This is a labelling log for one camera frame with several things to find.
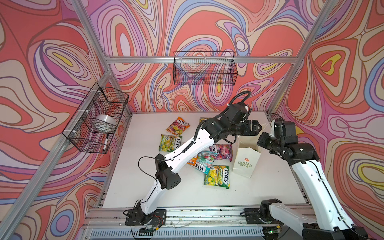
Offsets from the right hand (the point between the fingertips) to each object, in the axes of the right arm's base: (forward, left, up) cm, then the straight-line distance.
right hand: (260, 142), depth 73 cm
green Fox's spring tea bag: (-8, +20, -22) cm, 30 cm away
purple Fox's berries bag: (+7, +14, -20) cm, 26 cm away
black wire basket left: (+24, +84, +10) cm, 88 cm away
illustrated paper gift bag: (-4, +7, -5) cm, 9 cm away
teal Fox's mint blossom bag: (+1, +27, -19) cm, 33 cm away
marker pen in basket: (+2, +77, +2) cm, 77 cm away
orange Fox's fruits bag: (+1, +34, -20) cm, 39 cm away
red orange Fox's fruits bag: (+29, +44, -21) cm, 57 cm away
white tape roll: (+7, +76, +10) cm, 76 cm away
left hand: (+2, +4, +10) cm, 11 cm away
